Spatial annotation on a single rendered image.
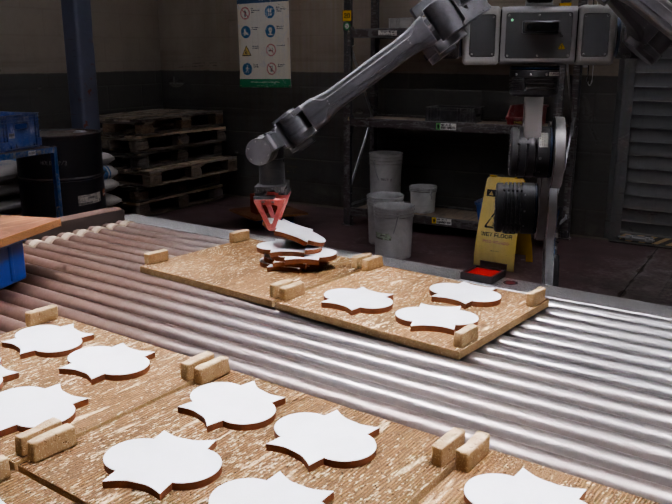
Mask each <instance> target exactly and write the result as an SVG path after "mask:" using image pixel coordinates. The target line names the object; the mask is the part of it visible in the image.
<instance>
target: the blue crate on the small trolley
mask: <svg viewBox="0 0 672 504"><path fill-rule="evenodd" d="M38 113H39V112H9V111H0V153H5V152H11V151H17V150H23V149H28V148H34V147H40V145H42V138H41V137H40V134H39V131H40V130H39V123H38V120H39V119H38Z"/></svg>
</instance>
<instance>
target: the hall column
mask: <svg viewBox="0 0 672 504"><path fill-rule="evenodd" d="M61 9H62V20H63V32H64V43H65V55H66V66H67V78H68V89H69V101H70V112H71V124H72V128H77V129H96V130H100V118H99V105H98V92H97V80H96V67H95V54H94V44H93V32H92V15H91V2H90V0H61Z"/></svg>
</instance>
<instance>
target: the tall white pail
mask: <svg viewBox="0 0 672 504"><path fill-rule="evenodd" d="M369 154H370V155H369V157H370V159H369V160H370V162H369V164H370V193H371V192H381V191H389V192H399V193H401V169H402V164H403V162H402V161H403V159H402V157H403V156H402V154H403V152H400V151H371V152H369Z"/></svg>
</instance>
